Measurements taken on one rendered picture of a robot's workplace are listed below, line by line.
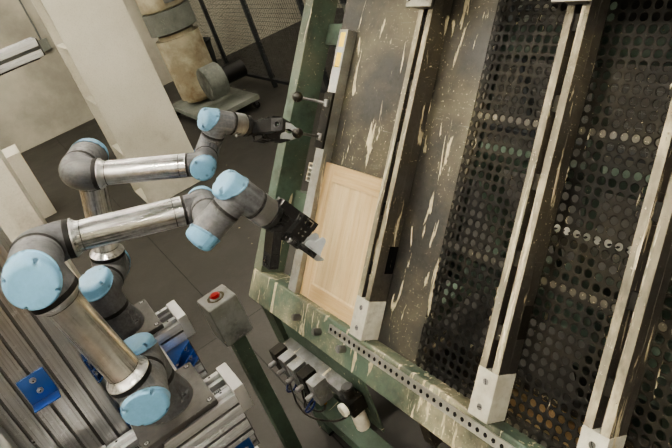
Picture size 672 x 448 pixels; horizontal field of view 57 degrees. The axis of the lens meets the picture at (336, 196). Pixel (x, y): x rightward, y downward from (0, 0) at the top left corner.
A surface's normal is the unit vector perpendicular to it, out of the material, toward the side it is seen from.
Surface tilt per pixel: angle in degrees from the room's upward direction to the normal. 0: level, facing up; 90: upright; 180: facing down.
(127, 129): 90
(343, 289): 54
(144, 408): 97
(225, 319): 90
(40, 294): 82
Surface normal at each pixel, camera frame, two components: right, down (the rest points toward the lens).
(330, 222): -0.80, -0.09
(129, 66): 0.53, 0.25
